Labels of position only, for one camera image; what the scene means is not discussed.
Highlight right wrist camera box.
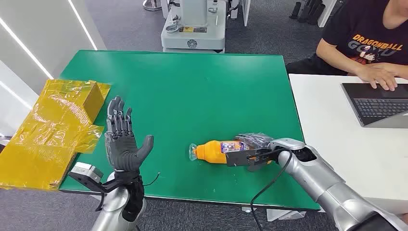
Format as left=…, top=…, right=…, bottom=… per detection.
left=225, top=148, right=271, bottom=168

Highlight person's hand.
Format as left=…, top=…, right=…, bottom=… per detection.
left=356, top=66, right=399, bottom=92

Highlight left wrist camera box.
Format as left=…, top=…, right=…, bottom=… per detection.
left=67, top=162, right=104, bottom=193

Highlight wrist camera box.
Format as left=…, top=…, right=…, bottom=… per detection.
left=67, top=162, right=104, bottom=193
left=225, top=148, right=271, bottom=168

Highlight orange plastic bottle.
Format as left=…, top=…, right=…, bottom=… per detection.
left=188, top=140, right=272, bottom=165

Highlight green table mat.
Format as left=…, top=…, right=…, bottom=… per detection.
left=59, top=50, right=320, bottom=211

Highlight black chair legs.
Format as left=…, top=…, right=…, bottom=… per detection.
left=289, top=0, right=326, bottom=26

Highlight dark grey laptop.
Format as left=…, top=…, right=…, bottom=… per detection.
left=340, top=82, right=408, bottom=129

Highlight chrome stand base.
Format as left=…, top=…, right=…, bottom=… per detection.
left=142, top=0, right=163, bottom=12

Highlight yellow taped cardboard box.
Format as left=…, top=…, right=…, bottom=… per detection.
left=0, top=79, right=112, bottom=191

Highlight white side table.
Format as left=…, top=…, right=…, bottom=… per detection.
left=289, top=73, right=408, bottom=215

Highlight person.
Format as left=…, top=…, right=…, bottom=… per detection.
left=285, top=0, right=408, bottom=92

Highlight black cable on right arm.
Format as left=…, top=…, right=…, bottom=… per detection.
left=249, top=147, right=293, bottom=231

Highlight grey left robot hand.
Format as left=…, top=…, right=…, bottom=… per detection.
left=104, top=96, right=154, bottom=173

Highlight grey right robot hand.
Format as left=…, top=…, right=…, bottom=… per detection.
left=234, top=133, right=275, bottom=150

